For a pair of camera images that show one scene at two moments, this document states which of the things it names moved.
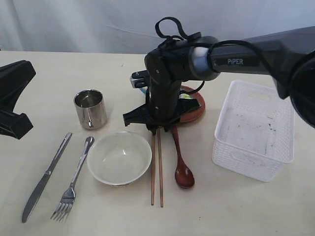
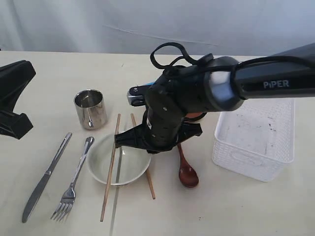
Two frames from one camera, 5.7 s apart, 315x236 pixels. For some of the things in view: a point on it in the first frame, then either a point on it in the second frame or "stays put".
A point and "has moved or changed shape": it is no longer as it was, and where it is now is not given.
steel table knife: (40, 186) stays put
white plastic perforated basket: (255, 133) stays put
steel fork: (68, 195) stays put
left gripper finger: (14, 78) stays put
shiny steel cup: (91, 108) stays put
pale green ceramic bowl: (119, 158) stays put
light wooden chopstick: (152, 165) → (110, 166)
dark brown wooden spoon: (183, 176) has moved or changed shape
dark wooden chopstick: (160, 162) → (147, 171)
